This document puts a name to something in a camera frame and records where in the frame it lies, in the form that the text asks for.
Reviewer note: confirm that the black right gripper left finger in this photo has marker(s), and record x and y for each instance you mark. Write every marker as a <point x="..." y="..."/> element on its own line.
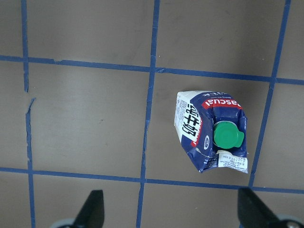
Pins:
<point x="92" y="213"/>

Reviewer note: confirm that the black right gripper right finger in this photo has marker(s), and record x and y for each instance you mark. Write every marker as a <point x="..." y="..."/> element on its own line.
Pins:
<point x="254" y="213"/>

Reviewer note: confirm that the blue white milk carton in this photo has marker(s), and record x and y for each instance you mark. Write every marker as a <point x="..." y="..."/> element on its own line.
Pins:
<point x="211" y="128"/>

